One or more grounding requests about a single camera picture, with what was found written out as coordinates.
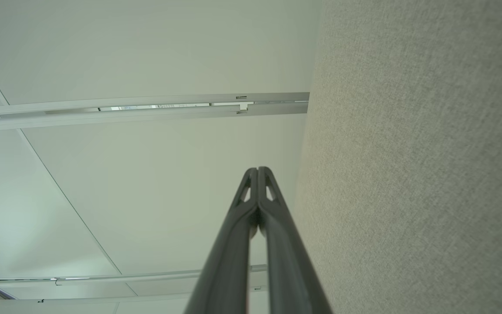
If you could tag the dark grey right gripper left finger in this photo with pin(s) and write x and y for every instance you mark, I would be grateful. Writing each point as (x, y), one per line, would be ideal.
(229, 261)

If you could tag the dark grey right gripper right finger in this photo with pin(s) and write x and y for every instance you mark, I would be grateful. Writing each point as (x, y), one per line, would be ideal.
(290, 270)

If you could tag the grey metal partition post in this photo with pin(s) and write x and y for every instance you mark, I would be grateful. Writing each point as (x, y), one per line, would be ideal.
(277, 109)

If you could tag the grey metal post with hinge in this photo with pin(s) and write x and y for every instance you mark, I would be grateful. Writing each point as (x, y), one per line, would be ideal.
(146, 276)

